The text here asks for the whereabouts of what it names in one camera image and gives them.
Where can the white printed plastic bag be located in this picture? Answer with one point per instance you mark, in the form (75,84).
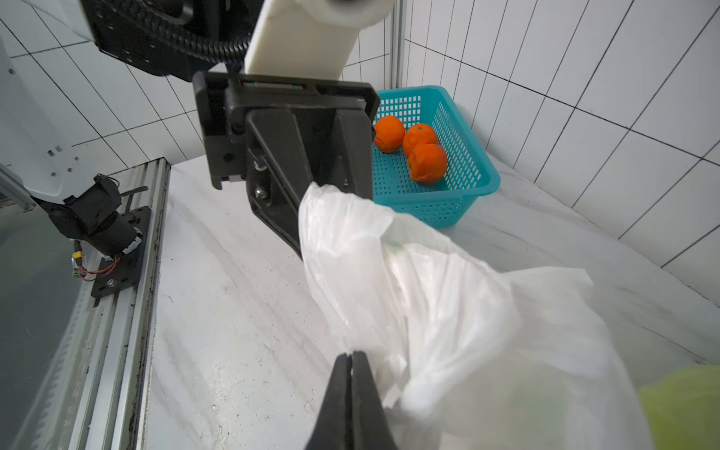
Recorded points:
(465,357)

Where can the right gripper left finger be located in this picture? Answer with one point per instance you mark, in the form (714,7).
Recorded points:
(334,425)

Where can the orange two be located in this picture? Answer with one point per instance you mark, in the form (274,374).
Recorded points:
(416,136)

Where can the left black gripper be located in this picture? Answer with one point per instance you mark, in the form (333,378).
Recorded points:
(282,134)

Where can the orange one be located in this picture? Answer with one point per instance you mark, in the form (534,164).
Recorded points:
(390,133)

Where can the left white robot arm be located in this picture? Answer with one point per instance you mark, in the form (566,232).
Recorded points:
(89,88)

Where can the aluminium mounting rail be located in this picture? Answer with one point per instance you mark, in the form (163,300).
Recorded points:
(94,394)

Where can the orange three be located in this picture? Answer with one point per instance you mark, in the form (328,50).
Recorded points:
(427,163)

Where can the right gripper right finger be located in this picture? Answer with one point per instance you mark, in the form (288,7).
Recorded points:
(370,429)

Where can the teal plastic basket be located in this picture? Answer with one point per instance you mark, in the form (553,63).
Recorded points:
(470,173)

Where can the green plastic bag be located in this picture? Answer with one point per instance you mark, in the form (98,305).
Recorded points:
(682,409)

